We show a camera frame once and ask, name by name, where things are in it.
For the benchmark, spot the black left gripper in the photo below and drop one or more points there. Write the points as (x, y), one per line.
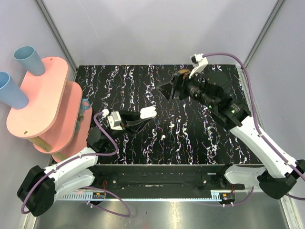
(126, 119)

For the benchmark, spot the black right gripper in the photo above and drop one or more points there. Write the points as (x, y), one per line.
(181, 81)

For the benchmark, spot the white oval charging case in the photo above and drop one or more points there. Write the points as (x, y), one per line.
(148, 112)

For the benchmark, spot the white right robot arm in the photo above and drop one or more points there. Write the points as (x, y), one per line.
(279, 172)

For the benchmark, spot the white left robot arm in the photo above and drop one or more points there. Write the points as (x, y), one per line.
(43, 186)

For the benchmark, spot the gold bowl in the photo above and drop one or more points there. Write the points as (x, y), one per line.
(183, 71)

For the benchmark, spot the black marbled mat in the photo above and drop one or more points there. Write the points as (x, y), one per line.
(195, 139)

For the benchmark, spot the pink two-tier shelf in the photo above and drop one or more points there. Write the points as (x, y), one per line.
(49, 119)

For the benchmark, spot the blue cup front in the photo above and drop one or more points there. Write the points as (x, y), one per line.
(10, 92)

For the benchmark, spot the blue cup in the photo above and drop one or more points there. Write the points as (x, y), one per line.
(30, 60)
(10, 92)

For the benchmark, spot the blue cup rear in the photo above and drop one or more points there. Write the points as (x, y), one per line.
(30, 60)

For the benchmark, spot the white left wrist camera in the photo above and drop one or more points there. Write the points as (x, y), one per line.
(113, 118)

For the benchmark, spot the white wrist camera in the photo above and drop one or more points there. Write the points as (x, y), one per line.
(113, 118)
(199, 62)

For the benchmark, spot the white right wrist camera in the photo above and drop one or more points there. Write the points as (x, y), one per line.
(199, 62)

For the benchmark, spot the blue ring object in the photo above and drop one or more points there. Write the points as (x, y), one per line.
(84, 105)

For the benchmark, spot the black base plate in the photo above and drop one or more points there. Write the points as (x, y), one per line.
(206, 177)

